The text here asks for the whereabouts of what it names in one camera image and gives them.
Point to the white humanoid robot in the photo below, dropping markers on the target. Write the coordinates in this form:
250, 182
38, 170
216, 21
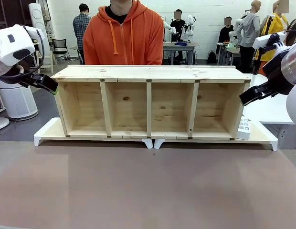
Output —
189, 27

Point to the white cylindrical air purifier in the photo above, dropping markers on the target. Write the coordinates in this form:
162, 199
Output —
16, 100

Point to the white power strip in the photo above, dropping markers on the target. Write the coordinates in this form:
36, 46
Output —
244, 128

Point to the white fan base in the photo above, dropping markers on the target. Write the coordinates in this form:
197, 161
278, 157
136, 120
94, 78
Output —
0, 122

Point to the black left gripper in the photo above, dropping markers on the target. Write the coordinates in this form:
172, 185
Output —
27, 71

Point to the mannequin in grey shirt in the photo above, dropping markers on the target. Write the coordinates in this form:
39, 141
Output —
250, 26

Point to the tall white air conditioner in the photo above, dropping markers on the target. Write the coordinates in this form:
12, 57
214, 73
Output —
39, 19

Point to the grey metal table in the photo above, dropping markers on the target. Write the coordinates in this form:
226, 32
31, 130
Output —
179, 47

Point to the person in dark jacket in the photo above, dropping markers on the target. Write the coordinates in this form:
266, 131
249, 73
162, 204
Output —
225, 32

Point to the mannequin in yellow jacket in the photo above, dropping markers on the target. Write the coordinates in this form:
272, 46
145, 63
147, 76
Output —
278, 22

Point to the grey table with cup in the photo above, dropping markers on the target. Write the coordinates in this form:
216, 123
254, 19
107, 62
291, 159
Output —
228, 51

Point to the pine wood compartment shelf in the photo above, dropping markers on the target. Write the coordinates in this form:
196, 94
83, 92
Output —
150, 71

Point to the light wooden frame stand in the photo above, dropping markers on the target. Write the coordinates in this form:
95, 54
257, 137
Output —
48, 60

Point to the black mesh office chair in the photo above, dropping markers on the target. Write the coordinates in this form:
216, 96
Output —
59, 46

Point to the person in orange hoodie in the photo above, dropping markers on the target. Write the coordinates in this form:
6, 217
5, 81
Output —
124, 35

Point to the black backpack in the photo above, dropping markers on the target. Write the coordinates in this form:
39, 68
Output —
211, 57

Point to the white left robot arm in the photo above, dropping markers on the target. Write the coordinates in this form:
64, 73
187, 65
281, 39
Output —
12, 44

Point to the seated person in black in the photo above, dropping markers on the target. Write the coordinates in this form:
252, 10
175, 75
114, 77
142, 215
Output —
177, 23

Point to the person in plaid shirt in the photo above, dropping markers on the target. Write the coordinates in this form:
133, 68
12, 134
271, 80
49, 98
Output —
80, 26

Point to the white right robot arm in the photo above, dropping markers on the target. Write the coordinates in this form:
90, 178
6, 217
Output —
293, 71

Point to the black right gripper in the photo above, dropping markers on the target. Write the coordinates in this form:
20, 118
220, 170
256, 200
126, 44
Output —
278, 76

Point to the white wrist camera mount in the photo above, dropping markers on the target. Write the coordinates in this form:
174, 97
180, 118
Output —
263, 40

